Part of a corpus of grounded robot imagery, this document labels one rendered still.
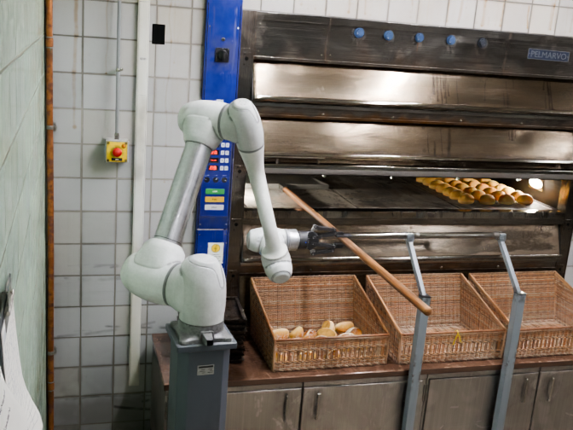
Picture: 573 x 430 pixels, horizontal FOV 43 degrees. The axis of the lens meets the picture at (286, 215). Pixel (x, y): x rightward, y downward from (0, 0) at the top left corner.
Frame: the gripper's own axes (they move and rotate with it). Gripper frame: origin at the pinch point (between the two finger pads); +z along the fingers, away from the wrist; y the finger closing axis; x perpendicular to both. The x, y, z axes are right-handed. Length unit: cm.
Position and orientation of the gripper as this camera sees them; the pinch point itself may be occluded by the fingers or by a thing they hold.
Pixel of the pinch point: (343, 240)
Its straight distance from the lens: 310.4
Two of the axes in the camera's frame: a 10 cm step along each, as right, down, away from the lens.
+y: -0.8, 9.7, 2.5
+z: 9.6, 0.1, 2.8
